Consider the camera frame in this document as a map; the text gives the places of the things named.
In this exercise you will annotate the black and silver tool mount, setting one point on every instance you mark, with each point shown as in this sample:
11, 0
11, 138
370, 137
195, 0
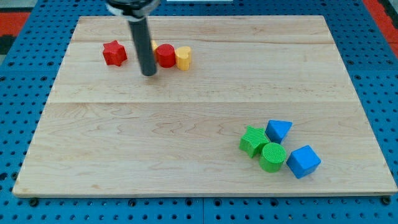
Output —
133, 10

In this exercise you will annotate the blue cube block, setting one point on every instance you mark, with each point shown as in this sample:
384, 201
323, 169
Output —
303, 161

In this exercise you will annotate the green cylinder block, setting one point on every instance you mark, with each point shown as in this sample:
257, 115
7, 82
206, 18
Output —
272, 157

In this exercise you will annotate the green star block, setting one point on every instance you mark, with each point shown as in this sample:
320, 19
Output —
253, 140

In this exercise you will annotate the yellow block behind rod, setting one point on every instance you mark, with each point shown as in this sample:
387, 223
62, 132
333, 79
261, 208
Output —
154, 48

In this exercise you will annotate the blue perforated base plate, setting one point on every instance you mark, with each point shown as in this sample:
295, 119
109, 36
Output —
31, 65

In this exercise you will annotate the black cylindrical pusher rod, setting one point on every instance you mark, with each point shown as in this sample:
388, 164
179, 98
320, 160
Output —
142, 42

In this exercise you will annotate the yellow heart block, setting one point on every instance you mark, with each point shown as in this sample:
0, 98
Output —
183, 57

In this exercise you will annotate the wooden board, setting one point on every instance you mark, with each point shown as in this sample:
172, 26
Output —
109, 131

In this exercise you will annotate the blue triangle block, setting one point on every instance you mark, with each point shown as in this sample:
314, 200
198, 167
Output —
277, 130

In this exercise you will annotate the red star block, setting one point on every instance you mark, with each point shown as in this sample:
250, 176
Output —
114, 53

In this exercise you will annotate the red cylinder block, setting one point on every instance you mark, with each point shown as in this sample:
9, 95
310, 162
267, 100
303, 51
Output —
165, 55

